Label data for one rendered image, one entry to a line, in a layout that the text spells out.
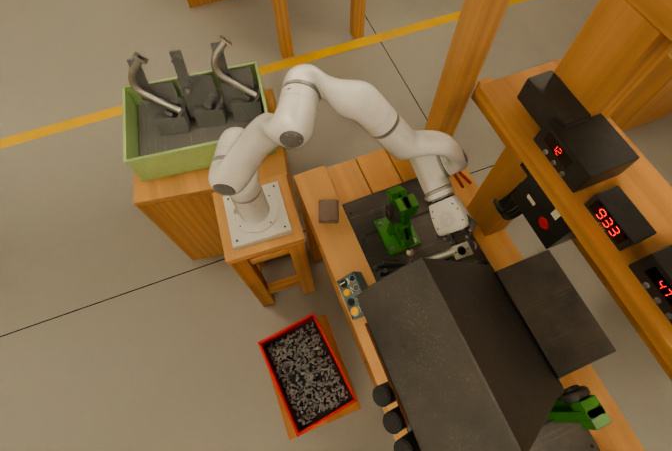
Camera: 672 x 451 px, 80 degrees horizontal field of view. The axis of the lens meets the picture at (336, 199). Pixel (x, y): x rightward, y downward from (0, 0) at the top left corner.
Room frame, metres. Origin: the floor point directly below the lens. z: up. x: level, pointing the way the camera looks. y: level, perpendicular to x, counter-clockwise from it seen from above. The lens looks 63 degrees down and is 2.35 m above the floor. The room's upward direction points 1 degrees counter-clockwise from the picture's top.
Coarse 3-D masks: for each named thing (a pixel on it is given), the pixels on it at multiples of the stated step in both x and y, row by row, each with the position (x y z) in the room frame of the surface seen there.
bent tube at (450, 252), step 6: (456, 246) 0.40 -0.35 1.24; (462, 246) 0.41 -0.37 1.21; (468, 246) 0.39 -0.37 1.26; (438, 252) 0.44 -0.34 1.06; (444, 252) 0.44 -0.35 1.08; (450, 252) 0.43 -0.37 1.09; (462, 252) 0.39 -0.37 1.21; (468, 252) 0.38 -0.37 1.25; (432, 258) 0.43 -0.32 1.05; (438, 258) 0.42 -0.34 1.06; (444, 258) 0.42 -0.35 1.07; (456, 258) 0.37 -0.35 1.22
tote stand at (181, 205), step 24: (264, 168) 0.96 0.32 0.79; (288, 168) 1.19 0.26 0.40; (144, 192) 0.85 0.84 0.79; (168, 192) 0.84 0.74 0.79; (192, 192) 0.84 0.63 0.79; (168, 216) 0.81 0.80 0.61; (192, 216) 0.83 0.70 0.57; (216, 216) 0.85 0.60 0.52; (192, 240) 0.81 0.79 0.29; (216, 240) 0.83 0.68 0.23
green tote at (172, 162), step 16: (240, 64) 1.42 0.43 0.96; (256, 64) 1.42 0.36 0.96; (160, 80) 1.34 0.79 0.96; (176, 80) 1.34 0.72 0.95; (256, 80) 1.42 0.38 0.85; (128, 96) 1.28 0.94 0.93; (128, 112) 1.18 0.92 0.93; (128, 128) 1.09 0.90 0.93; (128, 144) 1.00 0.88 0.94; (208, 144) 0.98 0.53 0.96; (128, 160) 0.91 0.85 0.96; (144, 160) 0.92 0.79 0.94; (160, 160) 0.93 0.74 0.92; (176, 160) 0.94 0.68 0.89; (192, 160) 0.96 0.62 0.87; (208, 160) 0.97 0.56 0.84; (144, 176) 0.91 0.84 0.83; (160, 176) 0.92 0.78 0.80
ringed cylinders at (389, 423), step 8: (384, 384) 0.03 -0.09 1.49; (376, 392) 0.02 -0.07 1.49; (384, 392) 0.02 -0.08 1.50; (392, 392) 0.02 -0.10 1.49; (376, 400) 0.00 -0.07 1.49; (384, 400) 0.00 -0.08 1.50; (392, 400) 0.00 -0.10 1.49; (384, 416) -0.02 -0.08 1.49; (392, 416) -0.02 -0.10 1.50; (400, 416) -0.02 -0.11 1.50; (384, 424) -0.04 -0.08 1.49; (392, 424) -0.04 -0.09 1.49; (400, 424) -0.04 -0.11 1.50; (392, 432) -0.05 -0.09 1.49; (408, 432) -0.05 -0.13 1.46; (400, 440) -0.06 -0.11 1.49; (408, 440) -0.06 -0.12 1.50; (416, 440) -0.06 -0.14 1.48; (400, 448) -0.08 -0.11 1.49; (408, 448) -0.07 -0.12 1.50; (416, 448) -0.08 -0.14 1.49
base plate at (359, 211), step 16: (384, 192) 0.76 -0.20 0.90; (416, 192) 0.76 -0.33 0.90; (352, 208) 0.69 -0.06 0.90; (368, 208) 0.69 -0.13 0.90; (384, 208) 0.69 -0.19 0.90; (352, 224) 0.62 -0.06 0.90; (368, 224) 0.62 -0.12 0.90; (416, 224) 0.62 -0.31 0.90; (432, 224) 0.61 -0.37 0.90; (368, 240) 0.55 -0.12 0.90; (432, 240) 0.55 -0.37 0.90; (368, 256) 0.49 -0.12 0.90; (384, 256) 0.49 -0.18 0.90; (400, 256) 0.49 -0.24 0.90; (416, 256) 0.49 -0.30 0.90; (480, 256) 0.48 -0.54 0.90; (544, 432) -0.09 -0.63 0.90; (560, 432) -0.10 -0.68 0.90; (576, 432) -0.10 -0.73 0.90; (544, 448) -0.14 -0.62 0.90; (560, 448) -0.14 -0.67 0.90; (576, 448) -0.14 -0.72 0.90; (592, 448) -0.14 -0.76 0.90
